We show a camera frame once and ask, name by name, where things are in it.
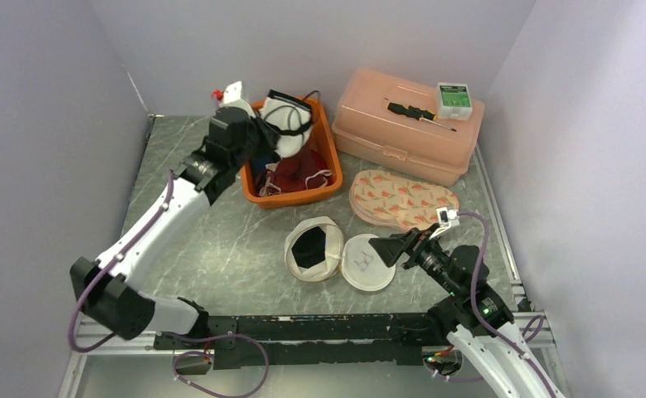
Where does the white black bra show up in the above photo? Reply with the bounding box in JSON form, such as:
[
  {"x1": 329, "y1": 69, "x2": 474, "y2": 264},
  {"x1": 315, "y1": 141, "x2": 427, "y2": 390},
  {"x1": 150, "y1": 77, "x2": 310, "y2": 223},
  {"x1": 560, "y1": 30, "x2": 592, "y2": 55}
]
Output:
[{"x1": 259, "y1": 90, "x2": 314, "y2": 158}]

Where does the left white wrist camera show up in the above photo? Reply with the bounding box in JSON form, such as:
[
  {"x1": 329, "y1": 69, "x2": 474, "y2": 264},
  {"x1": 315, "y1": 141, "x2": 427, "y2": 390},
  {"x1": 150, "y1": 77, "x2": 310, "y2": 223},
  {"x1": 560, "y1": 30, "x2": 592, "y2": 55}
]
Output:
[{"x1": 211, "y1": 80, "x2": 255, "y2": 118}]

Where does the black yellow screwdriver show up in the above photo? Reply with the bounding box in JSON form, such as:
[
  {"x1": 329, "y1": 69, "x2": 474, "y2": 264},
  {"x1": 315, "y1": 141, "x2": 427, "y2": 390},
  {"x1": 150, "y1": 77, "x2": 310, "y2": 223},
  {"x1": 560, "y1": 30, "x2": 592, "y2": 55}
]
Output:
[{"x1": 384, "y1": 97, "x2": 457, "y2": 132}]

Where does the dark red bra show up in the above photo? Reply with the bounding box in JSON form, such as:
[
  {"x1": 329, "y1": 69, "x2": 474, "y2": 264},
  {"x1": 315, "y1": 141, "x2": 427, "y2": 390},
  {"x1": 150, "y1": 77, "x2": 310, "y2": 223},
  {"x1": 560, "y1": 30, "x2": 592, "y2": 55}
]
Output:
[{"x1": 255, "y1": 147, "x2": 332, "y2": 177}]

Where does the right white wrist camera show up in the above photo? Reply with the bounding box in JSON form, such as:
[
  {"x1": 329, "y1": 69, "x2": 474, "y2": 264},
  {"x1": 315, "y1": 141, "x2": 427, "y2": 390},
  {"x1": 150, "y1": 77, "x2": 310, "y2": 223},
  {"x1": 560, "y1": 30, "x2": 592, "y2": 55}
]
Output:
[{"x1": 430, "y1": 206, "x2": 459, "y2": 239}]

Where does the pink plastic storage box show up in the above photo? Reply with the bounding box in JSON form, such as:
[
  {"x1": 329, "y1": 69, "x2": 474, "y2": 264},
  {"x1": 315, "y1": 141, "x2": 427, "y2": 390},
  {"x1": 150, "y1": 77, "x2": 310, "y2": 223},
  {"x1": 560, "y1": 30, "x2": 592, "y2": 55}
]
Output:
[{"x1": 332, "y1": 68, "x2": 485, "y2": 187}]

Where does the floral mesh laundry bag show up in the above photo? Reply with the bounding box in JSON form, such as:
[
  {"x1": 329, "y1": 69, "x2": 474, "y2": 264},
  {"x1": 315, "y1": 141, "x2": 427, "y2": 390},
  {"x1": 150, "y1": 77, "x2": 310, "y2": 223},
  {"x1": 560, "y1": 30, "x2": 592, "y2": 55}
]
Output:
[{"x1": 348, "y1": 170, "x2": 459, "y2": 231}]

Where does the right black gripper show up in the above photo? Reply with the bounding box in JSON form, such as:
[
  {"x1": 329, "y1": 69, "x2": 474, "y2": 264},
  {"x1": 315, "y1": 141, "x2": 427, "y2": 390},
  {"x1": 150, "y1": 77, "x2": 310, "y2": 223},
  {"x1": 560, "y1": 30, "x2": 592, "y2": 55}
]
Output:
[{"x1": 369, "y1": 222, "x2": 462, "y2": 297}]

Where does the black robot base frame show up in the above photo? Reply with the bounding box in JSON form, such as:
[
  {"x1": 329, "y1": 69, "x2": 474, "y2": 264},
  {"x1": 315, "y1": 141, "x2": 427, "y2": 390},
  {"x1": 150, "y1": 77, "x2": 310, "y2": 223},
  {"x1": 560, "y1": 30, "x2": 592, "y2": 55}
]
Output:
[{"x1": 153, "y1": 313, "x2": 449, "y2": 370}]

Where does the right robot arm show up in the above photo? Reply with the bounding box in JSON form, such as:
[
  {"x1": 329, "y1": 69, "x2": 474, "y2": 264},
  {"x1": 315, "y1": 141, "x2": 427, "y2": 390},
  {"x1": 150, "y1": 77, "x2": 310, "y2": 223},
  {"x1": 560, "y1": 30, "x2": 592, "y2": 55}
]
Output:
[{"x1": 369, "y1": 229, "x2": 564, "y2": 397}]

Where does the orange plastic bin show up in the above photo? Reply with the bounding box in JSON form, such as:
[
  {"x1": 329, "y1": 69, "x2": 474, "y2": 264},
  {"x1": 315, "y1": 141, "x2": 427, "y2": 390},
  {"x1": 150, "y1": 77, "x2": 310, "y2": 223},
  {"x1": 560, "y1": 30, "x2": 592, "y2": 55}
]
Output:
[{"x1": 239, "y1": 98, "x2": 342, "y2": 209}]

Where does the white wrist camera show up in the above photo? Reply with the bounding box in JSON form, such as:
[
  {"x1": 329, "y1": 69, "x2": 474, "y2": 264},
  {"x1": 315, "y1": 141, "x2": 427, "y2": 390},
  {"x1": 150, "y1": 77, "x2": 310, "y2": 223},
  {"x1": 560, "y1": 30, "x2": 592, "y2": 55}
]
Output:
[
  {"x1": 211, "y1": 80, "x2": 255, "y2": 118},
  {"x1": 430, "y1": 206, "x2": 459, "y2": 239}
]

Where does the white green small box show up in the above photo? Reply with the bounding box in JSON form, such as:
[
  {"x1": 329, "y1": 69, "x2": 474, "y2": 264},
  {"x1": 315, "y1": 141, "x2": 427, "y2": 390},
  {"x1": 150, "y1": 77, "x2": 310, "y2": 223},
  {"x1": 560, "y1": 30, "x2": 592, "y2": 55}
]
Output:
[{"x1": 435, "y1": 82, "x2": 473, "y2": 121}]

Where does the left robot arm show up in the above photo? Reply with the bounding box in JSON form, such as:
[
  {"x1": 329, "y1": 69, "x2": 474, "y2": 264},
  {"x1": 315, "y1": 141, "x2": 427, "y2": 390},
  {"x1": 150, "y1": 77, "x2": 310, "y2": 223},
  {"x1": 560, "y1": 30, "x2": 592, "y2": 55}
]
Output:
[{"x1": 68, "y1": 106, "x2": 274, "y2": 353}]

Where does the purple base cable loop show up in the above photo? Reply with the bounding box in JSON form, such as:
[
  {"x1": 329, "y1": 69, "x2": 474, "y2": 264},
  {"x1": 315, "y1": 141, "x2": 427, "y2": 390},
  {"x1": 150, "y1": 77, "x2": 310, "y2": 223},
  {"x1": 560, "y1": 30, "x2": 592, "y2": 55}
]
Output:
[{"x1": 158, "y1": 332, "x2": 270, "y2": 398}]

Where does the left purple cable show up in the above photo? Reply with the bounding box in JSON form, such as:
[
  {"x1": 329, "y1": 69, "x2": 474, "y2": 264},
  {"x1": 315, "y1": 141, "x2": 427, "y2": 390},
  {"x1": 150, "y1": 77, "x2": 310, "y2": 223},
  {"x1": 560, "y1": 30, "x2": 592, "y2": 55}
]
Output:
[{"x1": 67, "y1": 170, "x2": 177, "y2": 352}]

